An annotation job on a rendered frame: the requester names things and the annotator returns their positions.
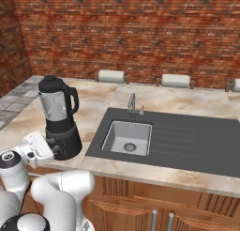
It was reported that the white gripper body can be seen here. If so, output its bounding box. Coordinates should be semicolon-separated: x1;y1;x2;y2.
22;130;55;166

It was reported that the black blender with clear jug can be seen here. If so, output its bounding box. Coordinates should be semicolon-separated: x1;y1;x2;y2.
37;83;83;162

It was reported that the black blender lid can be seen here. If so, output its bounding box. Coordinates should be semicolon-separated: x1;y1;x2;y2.
37;74;67;94

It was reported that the white paper towel roll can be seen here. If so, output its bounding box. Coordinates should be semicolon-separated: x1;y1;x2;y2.
225;78;240;93
155;73;196;90
95;69;130;85

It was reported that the grey metal tap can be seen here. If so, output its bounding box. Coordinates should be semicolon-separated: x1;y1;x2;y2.
127;92;145;117

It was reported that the wooden cupboard door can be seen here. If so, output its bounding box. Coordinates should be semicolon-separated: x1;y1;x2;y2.
88;199;161;231
160;208;240;231

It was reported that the dark grey sink unit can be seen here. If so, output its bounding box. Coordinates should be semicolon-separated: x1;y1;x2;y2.
84;106;240;179

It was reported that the grey metal cupboard handle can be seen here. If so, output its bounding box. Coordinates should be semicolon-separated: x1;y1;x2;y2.
166;212;174;231
151;209;158;231

